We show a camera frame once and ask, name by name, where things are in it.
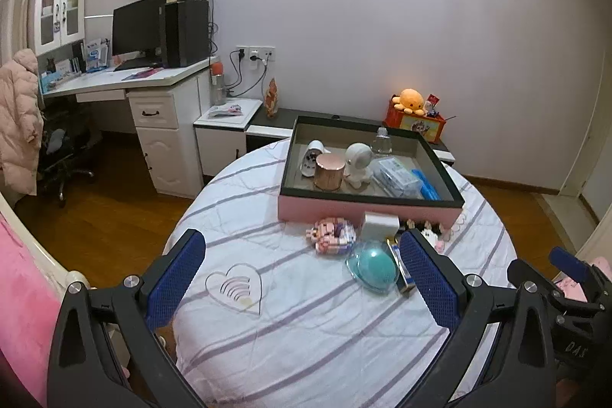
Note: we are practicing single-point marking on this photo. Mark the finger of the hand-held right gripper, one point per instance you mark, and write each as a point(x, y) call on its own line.
point(525, 270)
point(571, 263)

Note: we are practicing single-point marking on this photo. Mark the low dark-topped cabinet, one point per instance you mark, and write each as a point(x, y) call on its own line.
point(277, 121)

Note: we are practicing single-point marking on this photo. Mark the white wall outlet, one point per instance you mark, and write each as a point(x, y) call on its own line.
point(256, 53)

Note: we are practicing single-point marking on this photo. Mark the clear small bottle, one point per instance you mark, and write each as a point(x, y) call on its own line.
point(382, 142)

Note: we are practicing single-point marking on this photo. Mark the white desk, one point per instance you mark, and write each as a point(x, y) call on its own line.
point(167, 131)

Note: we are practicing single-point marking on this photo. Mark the papers on desk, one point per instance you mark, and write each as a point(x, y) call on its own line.
point(141, 74)

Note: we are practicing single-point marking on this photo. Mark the white astronaut figurine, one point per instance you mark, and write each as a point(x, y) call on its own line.
point(358, 159)

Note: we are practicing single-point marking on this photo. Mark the striped white tablecloth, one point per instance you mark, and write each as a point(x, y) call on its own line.
point(296, 341)

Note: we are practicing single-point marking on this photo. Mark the small toy figures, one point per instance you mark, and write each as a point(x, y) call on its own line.
point(437, 232)

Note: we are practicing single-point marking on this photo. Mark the small figurines in tin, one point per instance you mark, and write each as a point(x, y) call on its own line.
point(431, 106)

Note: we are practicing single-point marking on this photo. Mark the white hutch cabinet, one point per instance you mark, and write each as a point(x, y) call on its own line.
point(57, 13)

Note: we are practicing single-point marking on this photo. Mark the white nightstand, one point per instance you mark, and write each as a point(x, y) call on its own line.
point(220, 145)

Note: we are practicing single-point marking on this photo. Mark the pink storage box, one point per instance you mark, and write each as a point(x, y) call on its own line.
point(368, 209)

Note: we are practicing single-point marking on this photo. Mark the blue and yellow small box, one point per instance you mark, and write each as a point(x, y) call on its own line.
point(400, 267)

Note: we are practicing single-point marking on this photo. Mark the clear plastic case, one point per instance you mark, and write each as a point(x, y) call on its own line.
point(397, 177)

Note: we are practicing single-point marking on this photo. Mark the teal dome in clear shell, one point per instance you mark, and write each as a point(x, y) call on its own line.
point(374, 268)

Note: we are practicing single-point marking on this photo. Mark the white door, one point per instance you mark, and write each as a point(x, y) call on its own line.
point(590, 150)

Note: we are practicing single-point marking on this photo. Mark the rose gold metal cup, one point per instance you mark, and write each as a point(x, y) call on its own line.
point(329, 173)

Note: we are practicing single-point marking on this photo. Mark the pink puffer jacket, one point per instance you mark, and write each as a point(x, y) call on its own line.
point(19, 121)

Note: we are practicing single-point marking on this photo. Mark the orange ornament figure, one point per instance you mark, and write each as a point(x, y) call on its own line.
point(272, 99)

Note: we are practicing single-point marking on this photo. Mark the pink building block toy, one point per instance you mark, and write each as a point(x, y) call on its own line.
point(332, 236)

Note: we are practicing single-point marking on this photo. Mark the orange octopus plush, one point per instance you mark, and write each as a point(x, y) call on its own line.
point(409, 101)

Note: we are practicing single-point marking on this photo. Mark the white bed frame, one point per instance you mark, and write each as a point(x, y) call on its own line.
point(43, 255)

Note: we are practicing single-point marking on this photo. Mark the blue and white carton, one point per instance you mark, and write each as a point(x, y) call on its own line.
point(97, 54)

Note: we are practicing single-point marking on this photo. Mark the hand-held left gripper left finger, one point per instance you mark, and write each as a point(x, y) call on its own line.
point(174, 274)

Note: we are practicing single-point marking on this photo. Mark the pink bed blanket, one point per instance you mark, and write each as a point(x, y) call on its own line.
point(24, 307)

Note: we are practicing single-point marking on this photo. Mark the black keyboard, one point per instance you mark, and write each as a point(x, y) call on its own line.
point(136, 64)

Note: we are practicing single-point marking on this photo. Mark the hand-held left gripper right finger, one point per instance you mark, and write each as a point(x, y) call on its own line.
point(428, 276)

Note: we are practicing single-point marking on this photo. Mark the black computer monitor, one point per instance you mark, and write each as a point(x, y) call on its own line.
point(138, 28)

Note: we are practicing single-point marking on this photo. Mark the colourful magazine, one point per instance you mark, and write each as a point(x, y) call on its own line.
point(225, 110)

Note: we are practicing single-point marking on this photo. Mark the bottle with orange cap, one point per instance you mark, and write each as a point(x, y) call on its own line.
point(218, 85)

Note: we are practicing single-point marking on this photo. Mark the small white box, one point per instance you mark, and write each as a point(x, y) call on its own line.
point(381, 226)

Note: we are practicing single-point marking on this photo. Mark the clear heart-shaped acrylic piece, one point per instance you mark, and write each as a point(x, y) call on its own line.
point(234, 289)

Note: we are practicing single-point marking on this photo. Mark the red printed tin box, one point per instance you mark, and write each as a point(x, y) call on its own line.
point(416, 128)

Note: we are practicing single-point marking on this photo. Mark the black computer tower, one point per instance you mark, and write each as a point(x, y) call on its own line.
point(186, 33)

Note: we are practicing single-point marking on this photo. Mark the black office chair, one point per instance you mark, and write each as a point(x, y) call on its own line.
point(64, 145)

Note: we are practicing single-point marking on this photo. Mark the pink printed cloth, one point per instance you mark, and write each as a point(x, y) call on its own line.
point(605, 267)

